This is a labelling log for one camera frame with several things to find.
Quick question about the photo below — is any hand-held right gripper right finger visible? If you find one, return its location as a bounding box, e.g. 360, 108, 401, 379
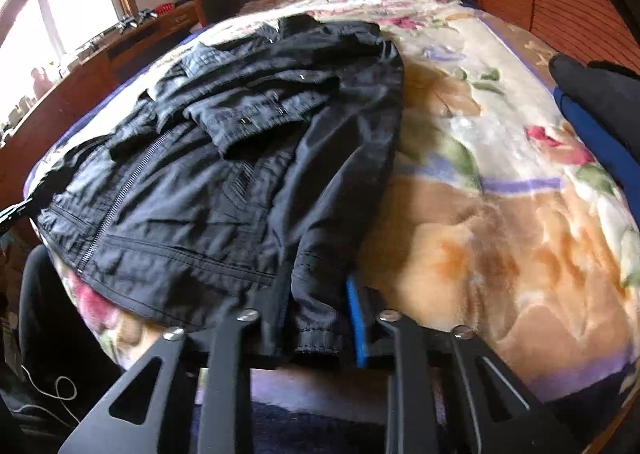
346, 277, 583, 454

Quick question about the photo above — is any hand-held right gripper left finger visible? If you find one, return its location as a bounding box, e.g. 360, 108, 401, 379
57, 311, 258, 454

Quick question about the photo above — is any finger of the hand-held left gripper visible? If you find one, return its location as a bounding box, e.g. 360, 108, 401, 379
0, 201, 37, 231

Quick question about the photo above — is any black jacket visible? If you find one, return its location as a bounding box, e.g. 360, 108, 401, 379
32, 17, 406, 370

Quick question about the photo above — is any dark bulky object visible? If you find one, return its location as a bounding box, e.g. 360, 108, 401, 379
17, 244, 123, 415

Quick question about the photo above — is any wooden desk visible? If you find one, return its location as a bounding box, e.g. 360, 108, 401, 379
0, 0, 201, 150

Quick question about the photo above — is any floral blanket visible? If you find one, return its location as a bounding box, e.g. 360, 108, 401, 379
25, 0, 640, 410

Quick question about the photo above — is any blue folded garment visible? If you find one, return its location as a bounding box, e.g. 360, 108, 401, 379
552, 87, 640, 205

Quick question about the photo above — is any black folded garment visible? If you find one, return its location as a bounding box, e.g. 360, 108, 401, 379
547, 53, 640, 160

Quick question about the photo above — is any white cable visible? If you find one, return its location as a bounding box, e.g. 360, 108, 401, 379
20, 366, 78, 422

